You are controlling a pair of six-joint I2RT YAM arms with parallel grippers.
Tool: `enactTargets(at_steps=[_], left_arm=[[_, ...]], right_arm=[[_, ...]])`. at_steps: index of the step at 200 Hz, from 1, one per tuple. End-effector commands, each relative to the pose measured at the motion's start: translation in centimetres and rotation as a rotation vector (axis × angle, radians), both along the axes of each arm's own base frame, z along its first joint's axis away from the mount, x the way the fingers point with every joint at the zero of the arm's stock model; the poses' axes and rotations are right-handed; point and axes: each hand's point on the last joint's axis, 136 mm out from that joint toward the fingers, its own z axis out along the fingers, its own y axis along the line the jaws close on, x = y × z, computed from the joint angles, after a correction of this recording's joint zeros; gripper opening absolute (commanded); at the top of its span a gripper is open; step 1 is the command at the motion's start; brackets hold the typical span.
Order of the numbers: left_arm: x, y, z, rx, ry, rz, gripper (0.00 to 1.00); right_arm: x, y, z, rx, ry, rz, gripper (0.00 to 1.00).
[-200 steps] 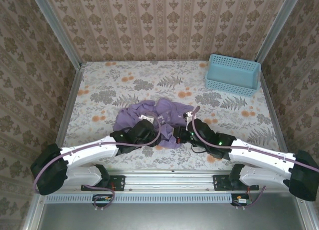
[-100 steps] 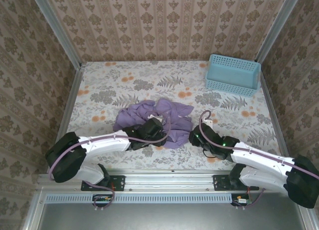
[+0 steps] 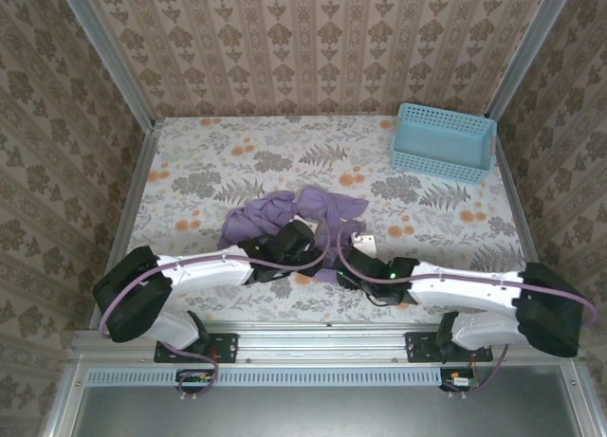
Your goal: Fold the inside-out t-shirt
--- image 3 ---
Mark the purple t-shirt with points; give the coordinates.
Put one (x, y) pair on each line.
(265, 209)

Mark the light blue plastic basket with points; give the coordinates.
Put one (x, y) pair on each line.
(441, 143)

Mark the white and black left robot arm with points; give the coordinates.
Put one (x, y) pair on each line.
(208, 273)

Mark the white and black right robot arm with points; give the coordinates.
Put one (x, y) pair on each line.
(465, 285)

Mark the floral patterned table cover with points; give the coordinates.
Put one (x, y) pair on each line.
(284, 148)

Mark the small connector board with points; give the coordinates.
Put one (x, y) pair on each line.
(196, 377)
(460, 381)

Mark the grey metal panel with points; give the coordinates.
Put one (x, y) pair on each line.
(308, 413)

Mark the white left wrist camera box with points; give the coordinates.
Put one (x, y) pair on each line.
(307, 223)

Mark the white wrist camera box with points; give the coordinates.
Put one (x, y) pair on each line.
(307, 223)
(362, 242)

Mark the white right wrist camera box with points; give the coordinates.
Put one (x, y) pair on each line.
(362, 242)

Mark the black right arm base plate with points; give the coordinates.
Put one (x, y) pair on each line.
(419, 347)

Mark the aluminium mounting rail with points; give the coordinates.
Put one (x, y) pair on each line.
(322, 342)

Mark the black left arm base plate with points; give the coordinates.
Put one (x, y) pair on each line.
(223, 347)

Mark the aluminium table side rail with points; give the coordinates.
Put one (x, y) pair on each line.
(137, 186)
(521, 214)

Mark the aluminium frame bar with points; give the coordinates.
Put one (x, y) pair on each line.
(64, 399)
(581, 408)

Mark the aluminium frame post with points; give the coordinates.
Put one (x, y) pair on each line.
(109, 58)
(531, 53)

